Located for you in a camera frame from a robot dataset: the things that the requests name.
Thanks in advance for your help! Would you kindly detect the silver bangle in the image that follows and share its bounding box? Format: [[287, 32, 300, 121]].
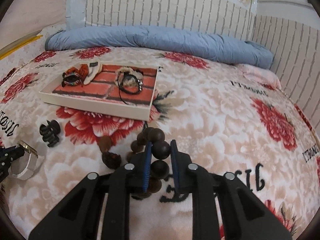
[[11, 140, 39, 180]]

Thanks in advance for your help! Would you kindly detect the brown leaf pendant tassel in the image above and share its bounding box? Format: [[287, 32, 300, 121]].
[[98, 135, 121, 170]]

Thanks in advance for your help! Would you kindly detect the brown wooden bead bracelet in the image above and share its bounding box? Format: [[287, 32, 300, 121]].
[[126, 126, 172, 201]]

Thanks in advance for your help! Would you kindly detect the black cord bracelet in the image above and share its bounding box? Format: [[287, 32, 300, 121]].
[[116, 70, 144, 105]]

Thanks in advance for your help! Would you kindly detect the floral plush blanket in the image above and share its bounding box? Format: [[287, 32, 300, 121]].
[[0, 24, 320, 240]]

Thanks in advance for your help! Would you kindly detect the yellow strip at bedside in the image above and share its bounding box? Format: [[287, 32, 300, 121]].
[[0, 34, 43, 60]]

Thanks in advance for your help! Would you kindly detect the orange fabric scrunchie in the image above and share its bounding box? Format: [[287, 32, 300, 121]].
[[65, 63, 89, 82]]

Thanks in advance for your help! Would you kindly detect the white tray brick-pattern lining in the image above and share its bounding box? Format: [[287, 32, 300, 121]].
[[39, 60, 159, 121]]

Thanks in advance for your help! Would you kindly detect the white card with hair clip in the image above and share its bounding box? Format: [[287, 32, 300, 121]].
[[82, 61, 102, 85]]

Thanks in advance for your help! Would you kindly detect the blue rolled duvet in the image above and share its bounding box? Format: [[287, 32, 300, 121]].
[[45, 25, 273, 69]]

